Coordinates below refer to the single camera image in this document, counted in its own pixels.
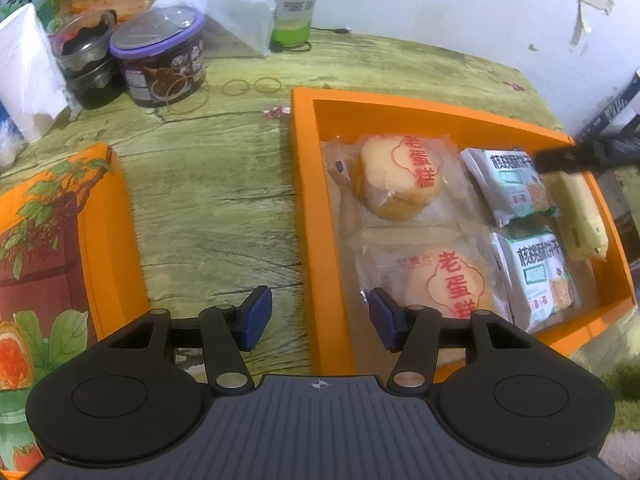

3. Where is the orange gift box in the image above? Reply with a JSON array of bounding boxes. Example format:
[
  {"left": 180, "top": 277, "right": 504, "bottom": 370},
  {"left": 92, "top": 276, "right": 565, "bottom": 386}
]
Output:
[{"left": 290, "top": 87, "right": 638, "bottom": 376}]

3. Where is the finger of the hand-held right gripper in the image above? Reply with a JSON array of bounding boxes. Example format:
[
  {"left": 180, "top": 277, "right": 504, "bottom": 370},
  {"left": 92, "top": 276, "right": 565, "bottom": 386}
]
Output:
[{"left": 534, "top": 137, "right": 640, "bottom": 175}]

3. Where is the orange illustrated box lid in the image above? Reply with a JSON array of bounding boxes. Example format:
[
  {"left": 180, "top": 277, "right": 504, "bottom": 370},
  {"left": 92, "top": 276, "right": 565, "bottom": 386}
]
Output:
[{"left": 0, "top": 142, "right": 151, "bottom": 480}]

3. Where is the purple lidded porridge can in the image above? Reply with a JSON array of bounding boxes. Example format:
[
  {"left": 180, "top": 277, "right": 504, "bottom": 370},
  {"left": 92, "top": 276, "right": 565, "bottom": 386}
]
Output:
[{"left": 109, "top": 7, "right": 208, "bottom": 107}]

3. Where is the packaged round sponge cake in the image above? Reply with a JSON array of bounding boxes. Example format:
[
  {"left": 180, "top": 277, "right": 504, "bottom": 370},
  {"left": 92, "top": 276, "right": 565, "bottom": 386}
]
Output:
[
  {"left": 320, "top": 132, "right": 463, "bottom": 233},
  {"left": 350, "top": 227, "right": 513, "bottom": 331}
]

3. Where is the walnut crisp snack packet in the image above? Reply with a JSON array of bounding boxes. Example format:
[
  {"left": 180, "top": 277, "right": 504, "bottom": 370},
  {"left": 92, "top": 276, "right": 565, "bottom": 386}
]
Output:
[
  {"left": 490, "top": 227, "right": 583, "bottom": 333},
  {"left": 460, "top": 146, "right": 561, "bottom": 228}
]

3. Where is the white plastic bag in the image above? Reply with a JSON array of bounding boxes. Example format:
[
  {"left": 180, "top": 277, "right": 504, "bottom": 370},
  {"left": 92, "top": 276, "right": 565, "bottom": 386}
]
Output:
[{"left": 150, "top": 0, "right": 278, "bottom": 58}]

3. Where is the green and white beer can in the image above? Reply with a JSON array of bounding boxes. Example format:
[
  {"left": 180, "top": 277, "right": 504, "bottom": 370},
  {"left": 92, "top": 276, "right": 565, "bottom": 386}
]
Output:
[{"left": 270, "top": 0, "right": 326, "bottom": 51}]

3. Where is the large tan rubber band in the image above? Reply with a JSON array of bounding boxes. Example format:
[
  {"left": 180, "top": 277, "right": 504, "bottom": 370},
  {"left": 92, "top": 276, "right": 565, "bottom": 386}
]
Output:
[{"left": 165, "top": 72, "right": 213, "bottom": 114}]

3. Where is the wood-grain desktop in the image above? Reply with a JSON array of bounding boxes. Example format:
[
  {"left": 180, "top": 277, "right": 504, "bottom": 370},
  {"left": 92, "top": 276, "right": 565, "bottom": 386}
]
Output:
[{"left": 0, "top": 25, "right": 640, "bottom": 376}]

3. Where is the packaged yellow roll cake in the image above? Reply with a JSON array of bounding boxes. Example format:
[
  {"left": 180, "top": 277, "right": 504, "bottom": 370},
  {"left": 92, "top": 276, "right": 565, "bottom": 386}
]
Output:
[{"left": 547, "top": 170, "right": 611, "bottom": 263}]

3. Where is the green fluffy rug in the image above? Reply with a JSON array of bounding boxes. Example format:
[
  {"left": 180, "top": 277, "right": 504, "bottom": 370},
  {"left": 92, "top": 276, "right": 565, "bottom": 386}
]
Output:
[{"left": 570, "top": 350, "right": 640, "bottom": 480}]

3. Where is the black usb cable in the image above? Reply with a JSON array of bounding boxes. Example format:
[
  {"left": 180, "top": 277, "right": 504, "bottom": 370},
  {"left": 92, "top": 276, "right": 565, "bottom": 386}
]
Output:
[{"left": 270, "top": 27, "right": 353, "bottom": 53}]

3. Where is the black metal rack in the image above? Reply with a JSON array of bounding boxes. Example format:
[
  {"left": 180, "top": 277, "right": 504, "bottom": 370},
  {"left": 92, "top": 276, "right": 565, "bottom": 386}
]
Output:
[{"left": 575, "top": 67, "right": 640, "bottom": 161}]

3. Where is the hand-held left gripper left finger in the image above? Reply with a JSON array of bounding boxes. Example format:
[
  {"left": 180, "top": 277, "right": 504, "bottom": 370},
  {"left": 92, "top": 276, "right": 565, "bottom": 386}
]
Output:
[{"left": 107, "top": 286, "right": 273, "bottom": 395}]

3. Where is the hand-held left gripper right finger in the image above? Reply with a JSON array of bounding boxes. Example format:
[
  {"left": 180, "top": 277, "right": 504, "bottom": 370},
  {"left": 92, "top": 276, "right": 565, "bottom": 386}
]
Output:
[{"left": 369, "top": 287, "right": 536, "bottom": 395}]

